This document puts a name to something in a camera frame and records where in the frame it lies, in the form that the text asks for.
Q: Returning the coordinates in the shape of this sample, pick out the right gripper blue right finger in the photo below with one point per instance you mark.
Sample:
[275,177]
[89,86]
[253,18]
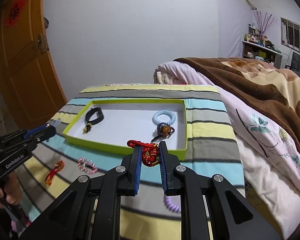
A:
[176,179]

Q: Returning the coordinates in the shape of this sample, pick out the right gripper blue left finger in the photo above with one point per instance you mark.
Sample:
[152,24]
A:
[124,180]

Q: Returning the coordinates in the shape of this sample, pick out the black gold chain charm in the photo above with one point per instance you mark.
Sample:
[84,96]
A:
[87,128]

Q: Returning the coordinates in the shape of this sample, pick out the black smart band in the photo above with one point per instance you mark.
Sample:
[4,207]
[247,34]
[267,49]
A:
[94,116]

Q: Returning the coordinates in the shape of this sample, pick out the grey hair elastic with flower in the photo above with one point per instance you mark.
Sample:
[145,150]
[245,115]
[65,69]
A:
[55,123]

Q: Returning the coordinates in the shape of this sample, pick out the person left hand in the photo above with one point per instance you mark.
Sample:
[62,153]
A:
[12,190]

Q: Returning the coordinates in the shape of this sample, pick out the striped pastel cloth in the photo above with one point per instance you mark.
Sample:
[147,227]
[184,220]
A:
[211,149]

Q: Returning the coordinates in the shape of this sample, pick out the lime green tray box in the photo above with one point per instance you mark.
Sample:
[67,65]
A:
[128,119]

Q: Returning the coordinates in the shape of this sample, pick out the pink floral quilt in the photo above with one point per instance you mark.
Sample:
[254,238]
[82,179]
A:
[270,159]

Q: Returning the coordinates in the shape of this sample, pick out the brass door latch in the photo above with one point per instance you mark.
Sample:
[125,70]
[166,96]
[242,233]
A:
[41,43]

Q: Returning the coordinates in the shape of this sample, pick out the orange wooden door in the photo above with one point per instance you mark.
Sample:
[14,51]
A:
[28,81]

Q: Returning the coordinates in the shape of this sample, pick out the red fu door sticker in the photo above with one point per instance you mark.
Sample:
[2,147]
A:
[14,13]

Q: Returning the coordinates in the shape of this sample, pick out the brown beige fleece blanket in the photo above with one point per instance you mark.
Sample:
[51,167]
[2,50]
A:
[273,92]

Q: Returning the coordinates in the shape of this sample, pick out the cluttered white shelf desk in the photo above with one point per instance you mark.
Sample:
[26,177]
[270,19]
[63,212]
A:
[256,46]

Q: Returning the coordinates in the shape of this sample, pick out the purple branch bouquet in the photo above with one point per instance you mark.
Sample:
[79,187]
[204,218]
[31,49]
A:
[264,21]

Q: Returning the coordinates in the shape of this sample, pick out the barred window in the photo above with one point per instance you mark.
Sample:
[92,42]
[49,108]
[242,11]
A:
[290,34]

